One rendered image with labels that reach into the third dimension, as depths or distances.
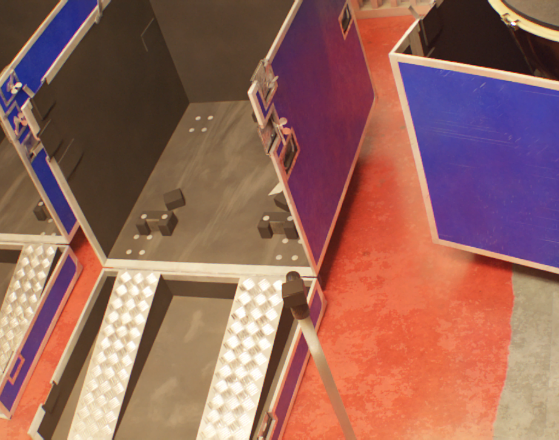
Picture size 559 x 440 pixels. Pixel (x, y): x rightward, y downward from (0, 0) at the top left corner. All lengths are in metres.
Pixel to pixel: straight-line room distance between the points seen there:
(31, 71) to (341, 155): 1.24
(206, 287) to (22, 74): 1.08
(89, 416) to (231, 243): 0.84
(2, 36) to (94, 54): 1.02
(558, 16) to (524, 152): 0.44
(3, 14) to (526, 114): 2.64
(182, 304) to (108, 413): 0.55
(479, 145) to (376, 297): 0.80
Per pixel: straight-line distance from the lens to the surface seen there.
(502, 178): 2.95
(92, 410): 3.42
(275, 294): 3.32
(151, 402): 3.38
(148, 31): 4.01
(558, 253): 3.08
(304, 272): 3.34
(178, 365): 3.43
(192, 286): 3.57
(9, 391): 3.63
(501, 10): 2.95
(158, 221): 3.68
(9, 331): 3.83
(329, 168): 3.44
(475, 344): 3.21
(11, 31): 4.54
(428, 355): 3.21
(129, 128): 3.87
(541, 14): 2.87
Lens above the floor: 2.51
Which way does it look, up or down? 41 degrees down
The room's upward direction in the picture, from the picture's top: 20 degrees counter-clockwise
